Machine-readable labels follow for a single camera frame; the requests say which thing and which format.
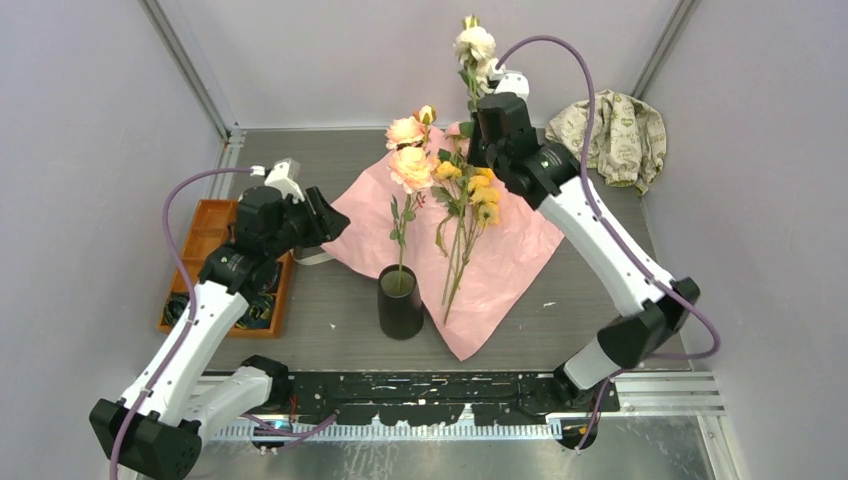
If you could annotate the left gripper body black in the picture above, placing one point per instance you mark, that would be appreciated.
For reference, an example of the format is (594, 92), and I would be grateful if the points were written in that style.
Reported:
(300, 225)

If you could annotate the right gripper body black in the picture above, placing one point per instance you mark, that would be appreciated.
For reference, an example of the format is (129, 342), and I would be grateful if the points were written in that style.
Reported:
(480, 154)

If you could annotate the cream ribbon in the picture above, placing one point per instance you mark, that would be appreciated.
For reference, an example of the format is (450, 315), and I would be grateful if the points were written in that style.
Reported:
(311, 256)

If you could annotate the yellow rose flower stem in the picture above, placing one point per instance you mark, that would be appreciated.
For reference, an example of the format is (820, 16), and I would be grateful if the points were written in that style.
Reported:
(471, 203)

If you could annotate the peach rose flower stem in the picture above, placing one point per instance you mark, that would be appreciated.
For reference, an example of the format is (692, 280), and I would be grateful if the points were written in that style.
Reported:
(411, 167)

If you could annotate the white rose flower stem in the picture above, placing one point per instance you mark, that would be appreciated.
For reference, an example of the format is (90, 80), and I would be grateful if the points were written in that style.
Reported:
(475, 49)

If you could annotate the pink purple wrapping paper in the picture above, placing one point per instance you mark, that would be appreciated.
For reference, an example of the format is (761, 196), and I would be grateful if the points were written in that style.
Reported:
(504, 262)

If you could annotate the pink rose flower stem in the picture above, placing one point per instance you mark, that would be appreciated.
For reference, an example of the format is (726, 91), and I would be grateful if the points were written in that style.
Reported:
(458, 135)

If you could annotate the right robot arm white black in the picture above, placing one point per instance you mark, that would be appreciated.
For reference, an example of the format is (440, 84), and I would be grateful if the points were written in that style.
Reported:
(548, 177)

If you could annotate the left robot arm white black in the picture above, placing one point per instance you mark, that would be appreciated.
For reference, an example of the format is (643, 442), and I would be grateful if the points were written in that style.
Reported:
(156, 428)

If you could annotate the dark cylindrical vase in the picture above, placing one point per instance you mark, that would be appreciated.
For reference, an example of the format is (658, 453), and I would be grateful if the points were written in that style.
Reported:
(399, 305)

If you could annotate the rolled dark fabric upper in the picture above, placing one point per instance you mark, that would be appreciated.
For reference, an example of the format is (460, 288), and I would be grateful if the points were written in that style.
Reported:
(268, 277)

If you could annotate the rolled dark fabric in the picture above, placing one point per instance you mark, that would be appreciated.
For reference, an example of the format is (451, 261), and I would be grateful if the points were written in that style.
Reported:
(268, 277)
(259, 313)
(175, 305)

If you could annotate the orange compartment tray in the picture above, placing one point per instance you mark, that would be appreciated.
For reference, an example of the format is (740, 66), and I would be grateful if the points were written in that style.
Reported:
(211, 227)

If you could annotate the rolled dark fabric lower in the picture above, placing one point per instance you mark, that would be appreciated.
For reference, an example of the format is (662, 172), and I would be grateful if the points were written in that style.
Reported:
(259, 313)

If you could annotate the rolled dark fabric left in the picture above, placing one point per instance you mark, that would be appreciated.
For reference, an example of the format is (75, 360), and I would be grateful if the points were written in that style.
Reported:
(175, 305)

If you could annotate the patterned cream cloth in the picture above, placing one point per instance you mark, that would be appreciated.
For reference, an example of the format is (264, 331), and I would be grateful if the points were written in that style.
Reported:
(628, 141)

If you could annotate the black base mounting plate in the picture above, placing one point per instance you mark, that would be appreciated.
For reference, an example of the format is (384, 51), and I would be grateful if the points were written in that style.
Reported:
(494, 398)

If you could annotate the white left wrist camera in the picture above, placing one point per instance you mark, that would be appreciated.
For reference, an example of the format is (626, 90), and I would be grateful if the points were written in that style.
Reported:
(282, 176)

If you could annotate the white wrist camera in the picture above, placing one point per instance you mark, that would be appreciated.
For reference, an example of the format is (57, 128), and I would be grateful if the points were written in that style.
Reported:
(509, 81)
(282, 176)

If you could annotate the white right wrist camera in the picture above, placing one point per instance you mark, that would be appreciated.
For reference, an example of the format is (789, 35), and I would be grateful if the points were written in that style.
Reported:
(509, 81)

